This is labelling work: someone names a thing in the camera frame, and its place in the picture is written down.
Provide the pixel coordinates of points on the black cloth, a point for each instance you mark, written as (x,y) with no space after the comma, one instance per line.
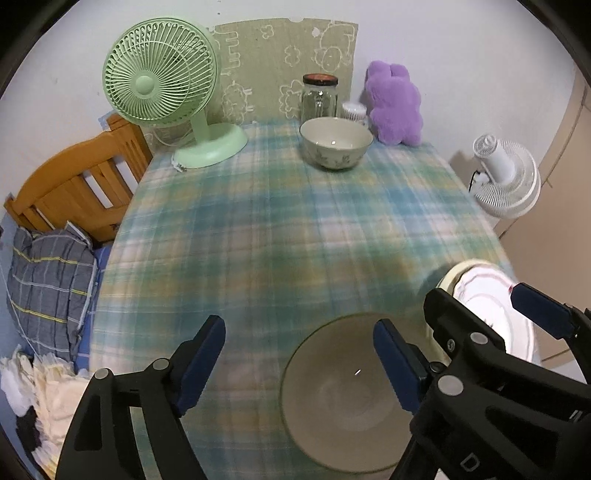
(27,429)

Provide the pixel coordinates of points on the grey plaid pillow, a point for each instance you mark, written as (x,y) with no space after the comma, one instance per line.
(46,286)

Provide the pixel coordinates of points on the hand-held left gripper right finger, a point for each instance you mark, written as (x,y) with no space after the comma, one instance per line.
(397,369)

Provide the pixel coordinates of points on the white standing fan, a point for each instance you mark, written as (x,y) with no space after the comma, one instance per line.
(512,184)

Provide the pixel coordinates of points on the green desk fan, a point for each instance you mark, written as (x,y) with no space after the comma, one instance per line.
(147,83)

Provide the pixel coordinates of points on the cream crumpled cloth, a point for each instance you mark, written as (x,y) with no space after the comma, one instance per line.
(51,392)

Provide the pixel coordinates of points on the beige door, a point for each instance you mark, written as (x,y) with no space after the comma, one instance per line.
(554,207)

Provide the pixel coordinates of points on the pink rimmed white plate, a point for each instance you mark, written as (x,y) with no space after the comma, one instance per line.
(489,300)

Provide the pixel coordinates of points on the plaid tablecloth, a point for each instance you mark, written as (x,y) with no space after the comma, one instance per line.
(277,230)

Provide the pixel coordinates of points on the small clear plastic container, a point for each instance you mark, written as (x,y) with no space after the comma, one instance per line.
(353,110)

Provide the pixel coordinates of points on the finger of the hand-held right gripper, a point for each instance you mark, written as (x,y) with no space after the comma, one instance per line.
(461,327)
(540,309)

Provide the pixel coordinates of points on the green patterned board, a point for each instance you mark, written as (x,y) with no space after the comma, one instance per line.
(277,50)

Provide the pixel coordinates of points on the glass jar with brown lid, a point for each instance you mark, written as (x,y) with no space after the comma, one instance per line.
(318,99)

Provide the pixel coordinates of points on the purple plush toy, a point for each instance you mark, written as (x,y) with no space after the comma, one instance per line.
(392,110)

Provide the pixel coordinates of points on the floral ceramic bowl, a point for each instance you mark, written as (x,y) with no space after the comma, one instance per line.
(341,392)
(332,157)

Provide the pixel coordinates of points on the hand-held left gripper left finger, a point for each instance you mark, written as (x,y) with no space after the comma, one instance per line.
(198,364)

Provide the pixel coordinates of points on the beaded yellow flower plate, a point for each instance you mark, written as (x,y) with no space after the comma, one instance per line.
(448,279)

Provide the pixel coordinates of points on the wooden headboard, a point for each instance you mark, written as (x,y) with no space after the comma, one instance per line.
(60,180)

